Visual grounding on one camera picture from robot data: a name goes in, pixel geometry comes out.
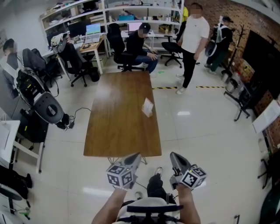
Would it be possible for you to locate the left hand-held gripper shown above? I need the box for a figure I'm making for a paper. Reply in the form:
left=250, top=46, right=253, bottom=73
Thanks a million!
left=106, top=152, right=142, bottom=189

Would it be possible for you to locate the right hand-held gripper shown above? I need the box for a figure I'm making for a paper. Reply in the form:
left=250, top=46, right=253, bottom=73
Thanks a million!
left=169, top=152, right=207, bottom=190

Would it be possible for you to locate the person's left forearm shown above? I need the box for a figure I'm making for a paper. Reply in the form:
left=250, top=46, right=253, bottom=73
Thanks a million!
left=91, top=187, right=129, bottom=224

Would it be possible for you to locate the person's right forearm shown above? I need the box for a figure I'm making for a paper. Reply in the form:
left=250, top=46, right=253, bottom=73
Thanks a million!
left=176, top=183, right=201, bottom=224

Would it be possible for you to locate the person's black trousers leg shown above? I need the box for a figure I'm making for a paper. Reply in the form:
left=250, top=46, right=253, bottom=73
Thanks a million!
left=147, top=167, right=175, bottom=200

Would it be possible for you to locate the brown wooden table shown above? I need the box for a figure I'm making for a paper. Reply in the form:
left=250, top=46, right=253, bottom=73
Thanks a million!
left=83, top=71, right=162, bottom=165

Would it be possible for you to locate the person's white shirt torso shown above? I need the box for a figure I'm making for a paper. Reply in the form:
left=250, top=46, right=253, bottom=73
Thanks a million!
left=111, top=196, right=182, bottom=224

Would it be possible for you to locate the black chest harness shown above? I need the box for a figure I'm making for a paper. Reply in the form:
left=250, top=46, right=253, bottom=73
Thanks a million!
left=118, top=204, right=184, bottom=224

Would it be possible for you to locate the black floor stand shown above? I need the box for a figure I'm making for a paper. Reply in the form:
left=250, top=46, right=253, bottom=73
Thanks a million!
left=224, top=84, right=254, bottom=122

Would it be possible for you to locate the black office chair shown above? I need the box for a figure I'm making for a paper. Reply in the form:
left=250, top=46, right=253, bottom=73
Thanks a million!
left=161, top=35, right=184, bottom=69
left=106, top=23, right=145, bottom=72
left=57, top=42, right=94, bottom=88
left=258, top=150, right=280, bottom=190

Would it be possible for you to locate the black trash bin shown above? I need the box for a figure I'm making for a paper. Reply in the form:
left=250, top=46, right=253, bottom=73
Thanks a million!
left=89, top=66, right=101, bottom=83

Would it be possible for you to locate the white board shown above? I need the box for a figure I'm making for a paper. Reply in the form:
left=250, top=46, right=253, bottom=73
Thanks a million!
left=252, top=99, right=280, bottom=134

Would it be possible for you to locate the black bag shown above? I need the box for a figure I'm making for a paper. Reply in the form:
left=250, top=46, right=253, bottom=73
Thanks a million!
left=17, top=108, right=49, bottom=143

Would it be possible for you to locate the wooden desk with white legs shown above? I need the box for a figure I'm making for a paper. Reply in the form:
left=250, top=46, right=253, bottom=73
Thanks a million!
left=80, top=35, right=109, bottom=75

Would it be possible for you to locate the dark coat rack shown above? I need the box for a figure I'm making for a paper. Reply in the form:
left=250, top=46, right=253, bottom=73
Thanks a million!
left=220, top=24, right=246, bottom=77

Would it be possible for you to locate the white paper bag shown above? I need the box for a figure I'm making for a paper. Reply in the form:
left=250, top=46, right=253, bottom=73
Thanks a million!
left=0, top=124, right=11, bottom=151

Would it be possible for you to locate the black television screen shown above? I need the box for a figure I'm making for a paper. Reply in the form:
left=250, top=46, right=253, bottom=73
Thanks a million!
left=242, top=30, right=280, bottom=97

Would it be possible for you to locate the grey cabinet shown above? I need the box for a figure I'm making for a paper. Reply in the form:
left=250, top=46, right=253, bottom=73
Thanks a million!
left=0, top=65, right=25, bottom=120

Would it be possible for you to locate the grey white jacket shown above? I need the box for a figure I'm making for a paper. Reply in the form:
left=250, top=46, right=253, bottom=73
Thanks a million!
left=51, top=32, right=70, bottom=54

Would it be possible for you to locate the black monitor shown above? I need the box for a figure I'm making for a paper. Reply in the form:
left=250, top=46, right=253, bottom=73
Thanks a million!
left=67, top=20, right=91, bottom=38

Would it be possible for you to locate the white shelving unit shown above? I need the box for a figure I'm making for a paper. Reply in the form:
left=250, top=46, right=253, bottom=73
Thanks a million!
left=39, top=0, right=185, bottom=44

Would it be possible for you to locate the black power adapter with cable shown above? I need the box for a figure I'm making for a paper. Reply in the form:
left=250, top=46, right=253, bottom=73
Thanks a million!
left=69, top=106, right=93, bottom=130

